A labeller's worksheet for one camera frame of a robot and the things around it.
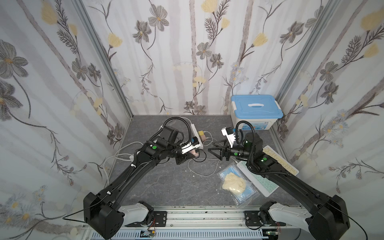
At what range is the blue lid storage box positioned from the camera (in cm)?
101

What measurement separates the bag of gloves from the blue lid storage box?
395 mm

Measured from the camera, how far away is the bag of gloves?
2.67 feet
